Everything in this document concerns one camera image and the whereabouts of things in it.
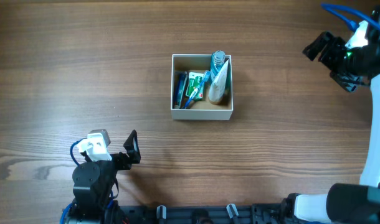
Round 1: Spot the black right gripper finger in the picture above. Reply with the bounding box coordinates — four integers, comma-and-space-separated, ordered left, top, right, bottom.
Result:
330, 72, 364, 93
302, 31, 335, 62

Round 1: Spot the Colgate toothpaste tube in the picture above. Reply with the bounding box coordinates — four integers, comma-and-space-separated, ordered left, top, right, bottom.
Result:
173, 72, 185, 109

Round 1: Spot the blue disposable razor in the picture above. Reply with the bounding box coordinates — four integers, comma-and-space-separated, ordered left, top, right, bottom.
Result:
175, 72, 188, 108

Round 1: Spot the green Dettol soap bar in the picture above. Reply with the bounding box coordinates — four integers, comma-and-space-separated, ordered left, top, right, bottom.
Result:
186, 70, 205, 101

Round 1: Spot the teal mouthwash bottle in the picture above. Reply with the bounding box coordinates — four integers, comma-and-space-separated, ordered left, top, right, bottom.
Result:
210, 50, 230, 94

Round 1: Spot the white cream tube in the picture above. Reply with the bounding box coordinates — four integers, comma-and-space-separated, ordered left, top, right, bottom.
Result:
208, 60, 229, 105

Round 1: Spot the blue white toothbrush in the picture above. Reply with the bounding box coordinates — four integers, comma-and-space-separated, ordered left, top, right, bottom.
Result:
183, 70, 211, 109

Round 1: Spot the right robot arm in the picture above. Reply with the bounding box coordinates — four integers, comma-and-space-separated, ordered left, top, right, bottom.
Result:
283, 32, 380, 223

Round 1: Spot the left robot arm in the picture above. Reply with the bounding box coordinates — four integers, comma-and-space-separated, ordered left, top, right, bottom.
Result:
60, 129, 141, 224

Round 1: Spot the white cardboard box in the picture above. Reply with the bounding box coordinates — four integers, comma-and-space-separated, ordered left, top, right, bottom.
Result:
170, 54, 234, 120

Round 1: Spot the left blue cable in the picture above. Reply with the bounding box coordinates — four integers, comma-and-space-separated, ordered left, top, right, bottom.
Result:
59, 138, 116, 224

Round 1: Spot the blue cable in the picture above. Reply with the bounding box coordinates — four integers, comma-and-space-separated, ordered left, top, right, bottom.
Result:
320, 3, 380, 38
59, 138, 116, 224

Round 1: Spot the right blue cable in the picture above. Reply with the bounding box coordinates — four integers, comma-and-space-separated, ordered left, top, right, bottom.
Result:
320, 3, 380, 38

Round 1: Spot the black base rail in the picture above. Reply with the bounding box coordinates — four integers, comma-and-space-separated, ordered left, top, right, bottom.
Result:
121, 203, 304, 224

